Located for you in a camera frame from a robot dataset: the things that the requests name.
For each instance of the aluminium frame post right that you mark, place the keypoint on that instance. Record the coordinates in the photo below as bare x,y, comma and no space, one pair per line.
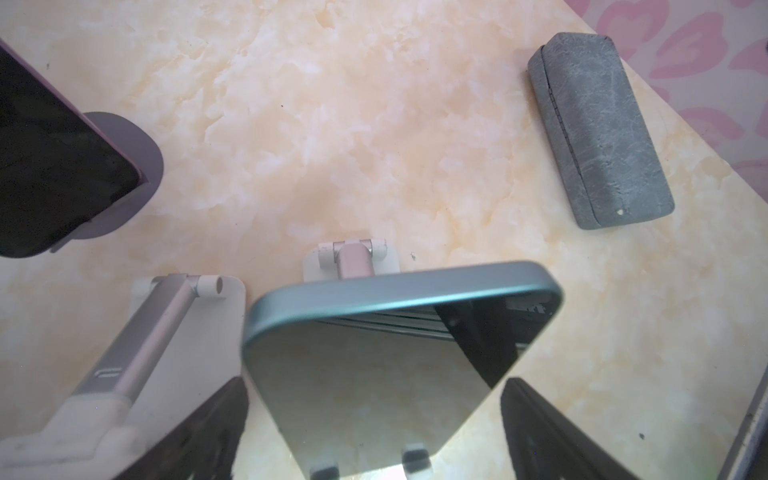
749,448

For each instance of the grey round stand back right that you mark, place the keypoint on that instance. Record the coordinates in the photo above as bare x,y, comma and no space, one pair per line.
134,185

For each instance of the black phone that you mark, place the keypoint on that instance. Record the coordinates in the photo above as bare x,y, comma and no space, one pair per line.
55,169
368,373

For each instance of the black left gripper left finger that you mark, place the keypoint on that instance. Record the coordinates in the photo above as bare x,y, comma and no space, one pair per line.
204,445

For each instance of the white folding stand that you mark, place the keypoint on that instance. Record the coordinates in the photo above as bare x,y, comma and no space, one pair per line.
179,347

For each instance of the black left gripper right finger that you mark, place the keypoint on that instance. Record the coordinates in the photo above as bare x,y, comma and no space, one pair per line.
544,444

